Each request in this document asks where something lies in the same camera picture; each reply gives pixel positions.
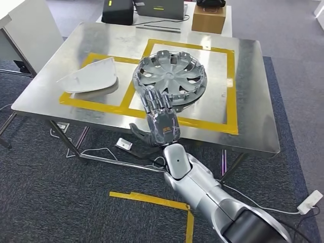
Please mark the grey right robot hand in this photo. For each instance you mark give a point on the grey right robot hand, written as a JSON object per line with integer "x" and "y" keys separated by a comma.
{"x": 165, "y": 127}

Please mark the grey plastic wheel hubcap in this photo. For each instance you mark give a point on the grey plastic wheel hubcap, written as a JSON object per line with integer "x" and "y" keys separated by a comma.
{"x": 169, "y": 75}

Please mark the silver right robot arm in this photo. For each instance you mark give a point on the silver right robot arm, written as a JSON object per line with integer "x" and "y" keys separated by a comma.
{"x": 199, "y": 187}

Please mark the stainless steel workbench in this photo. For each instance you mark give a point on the stainless steel workbench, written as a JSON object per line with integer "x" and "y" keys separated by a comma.
{"x": 253, "y": 100}

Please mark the grey flat bar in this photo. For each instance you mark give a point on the grey flat bar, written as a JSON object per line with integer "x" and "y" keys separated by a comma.
{"x": 158, "y": 29}

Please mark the white car body panel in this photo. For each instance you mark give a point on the white car body panel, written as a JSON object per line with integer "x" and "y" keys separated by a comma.
{"x": 91, "y": 77}

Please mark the grey laptop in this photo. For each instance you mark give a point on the grey laptop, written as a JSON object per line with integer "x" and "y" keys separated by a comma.
{"x": 162, "y": 8}

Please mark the brown cardboard box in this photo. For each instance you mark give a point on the brown cardboard box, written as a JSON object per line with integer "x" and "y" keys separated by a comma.
{"x": 208, "y": 21}

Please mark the black hard carry case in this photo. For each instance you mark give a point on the black hard carry case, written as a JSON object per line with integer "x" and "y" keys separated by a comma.
{"x": 118, "y": 11}

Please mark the metal floor socket box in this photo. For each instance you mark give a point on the metal floor socket box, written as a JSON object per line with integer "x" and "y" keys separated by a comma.
{"x": 63, "y": 127}

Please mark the white office desk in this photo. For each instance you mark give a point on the white office desk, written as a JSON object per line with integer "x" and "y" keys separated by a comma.
{"x": 229, "y": 20}

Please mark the black remote controller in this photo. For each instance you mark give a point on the black remote controller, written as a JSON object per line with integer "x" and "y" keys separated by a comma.
{"x": 211, "y": 3}

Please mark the white power strip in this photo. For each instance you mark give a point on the white power strip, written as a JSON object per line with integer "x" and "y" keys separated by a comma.
{"x": 310, "y": 202}

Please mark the white lit display plinth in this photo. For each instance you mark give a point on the white lit display plinth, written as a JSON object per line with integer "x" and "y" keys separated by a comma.
{"x": 320, "y": 13}

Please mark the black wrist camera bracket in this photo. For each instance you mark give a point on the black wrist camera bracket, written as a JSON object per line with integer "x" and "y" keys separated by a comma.
{"x": 144, "y": 152}

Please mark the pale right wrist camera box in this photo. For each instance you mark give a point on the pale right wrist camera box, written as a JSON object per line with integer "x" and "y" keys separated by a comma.
{"x": 124, "y": 144}

